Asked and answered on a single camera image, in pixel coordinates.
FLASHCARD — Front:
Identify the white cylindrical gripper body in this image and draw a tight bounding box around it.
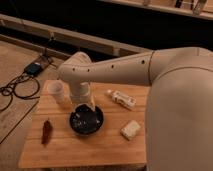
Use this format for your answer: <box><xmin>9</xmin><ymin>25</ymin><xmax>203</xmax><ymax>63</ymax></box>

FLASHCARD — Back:
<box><xmin>69</xmin><ymin>82</ymin><xmax>95</xmax><ymax>110</ymax></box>

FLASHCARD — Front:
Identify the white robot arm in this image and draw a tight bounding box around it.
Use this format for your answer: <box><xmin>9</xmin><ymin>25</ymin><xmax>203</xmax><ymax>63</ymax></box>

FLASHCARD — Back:
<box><xmin>58</xmin><ymin>47</ymin><xmax>213</xmax><ymax>171</ymax></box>

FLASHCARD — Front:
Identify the white paper cup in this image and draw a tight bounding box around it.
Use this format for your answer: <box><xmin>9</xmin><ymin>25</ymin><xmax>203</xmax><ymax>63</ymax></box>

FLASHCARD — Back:
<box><xmin>47</xmin><ymin>80</ymin><xmax>71</xmax><ymax>108</ymax></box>

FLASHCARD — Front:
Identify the black bowl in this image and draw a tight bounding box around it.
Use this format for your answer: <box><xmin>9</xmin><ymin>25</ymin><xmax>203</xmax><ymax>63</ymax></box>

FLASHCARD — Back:
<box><xmin>69</xmin><ymin>104</ymin><xmax>104</xmax><ymax>135</ymax></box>

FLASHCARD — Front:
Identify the white plastic bottle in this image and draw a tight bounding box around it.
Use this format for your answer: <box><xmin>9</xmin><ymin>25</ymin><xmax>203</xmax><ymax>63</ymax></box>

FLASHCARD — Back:
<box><xmin>106</xmin><ymin>90</ymin><xmax>136</xmax><ymax>110</ymax></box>

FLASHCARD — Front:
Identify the black power adapter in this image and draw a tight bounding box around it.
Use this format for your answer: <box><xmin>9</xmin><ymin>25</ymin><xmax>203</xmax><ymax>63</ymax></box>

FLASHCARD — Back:
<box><xmin>24</xmin><ymin>62</ymin><xmax>43</xmax><ymax>76</ymax></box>

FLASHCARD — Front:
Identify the wooden table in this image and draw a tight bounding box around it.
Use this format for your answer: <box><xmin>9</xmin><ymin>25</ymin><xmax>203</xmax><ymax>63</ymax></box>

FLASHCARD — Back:
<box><xmin>19</xmin><ymin>83</ymin><xmax>149</xmax><ymax>168</ymax></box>

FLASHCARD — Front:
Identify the white sponge block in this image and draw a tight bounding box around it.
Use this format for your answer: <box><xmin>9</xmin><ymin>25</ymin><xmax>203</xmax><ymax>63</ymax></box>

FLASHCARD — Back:
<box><xmin>120</xmin><ymin>120</ymin><xmax>141</xmax><ymax>140</ymax></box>

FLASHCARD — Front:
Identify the black cable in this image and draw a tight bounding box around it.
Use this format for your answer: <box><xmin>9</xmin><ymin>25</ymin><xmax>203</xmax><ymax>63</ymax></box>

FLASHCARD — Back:
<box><xmin>0</xmin><ymin>72</ymin><xmax>42</xmax><ymax>113</ymax></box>

